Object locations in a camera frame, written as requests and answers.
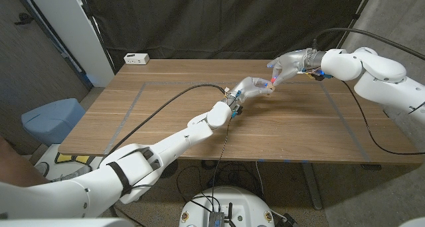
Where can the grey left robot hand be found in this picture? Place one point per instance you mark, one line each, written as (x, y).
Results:
(247, 87)

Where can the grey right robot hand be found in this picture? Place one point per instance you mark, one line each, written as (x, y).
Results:
(295, 62)

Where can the wooden block with holes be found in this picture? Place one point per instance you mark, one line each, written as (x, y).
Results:
(271, 87)

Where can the red-headed screw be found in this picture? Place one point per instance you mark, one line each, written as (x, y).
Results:
(273, 80)

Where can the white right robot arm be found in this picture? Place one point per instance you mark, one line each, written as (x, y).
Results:
(382, 77)

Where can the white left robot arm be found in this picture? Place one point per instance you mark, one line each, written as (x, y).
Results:
(186, 139)

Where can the black backdrop curtain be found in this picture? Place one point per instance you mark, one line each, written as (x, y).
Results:
(216, 21)

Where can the black backdrop stand pole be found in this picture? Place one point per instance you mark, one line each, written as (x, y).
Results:
(94, 24)
(360, 4)

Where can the round black floor fan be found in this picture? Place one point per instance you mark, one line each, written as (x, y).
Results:
(172, 169)

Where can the white power strip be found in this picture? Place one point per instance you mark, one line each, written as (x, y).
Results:
(136, 58)

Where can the white robot torso base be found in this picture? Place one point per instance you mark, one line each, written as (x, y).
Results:
(245, 203)

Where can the grey table leg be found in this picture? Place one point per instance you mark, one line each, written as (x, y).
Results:
(312, 187)

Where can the black antenna stub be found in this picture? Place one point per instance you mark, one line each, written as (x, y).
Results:
(230, 210)

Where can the small grey electronics box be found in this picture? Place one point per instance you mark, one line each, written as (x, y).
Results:
(216, 218)

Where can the white cabinet panel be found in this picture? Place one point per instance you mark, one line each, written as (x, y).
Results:
(76, 31)

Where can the grey sneaker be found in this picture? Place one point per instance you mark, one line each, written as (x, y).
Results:
(76, 173)

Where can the blue padded stool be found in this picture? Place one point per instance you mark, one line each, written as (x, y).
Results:
(50, 119)

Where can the white floor base plate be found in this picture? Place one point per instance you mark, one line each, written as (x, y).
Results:
(50, 152)

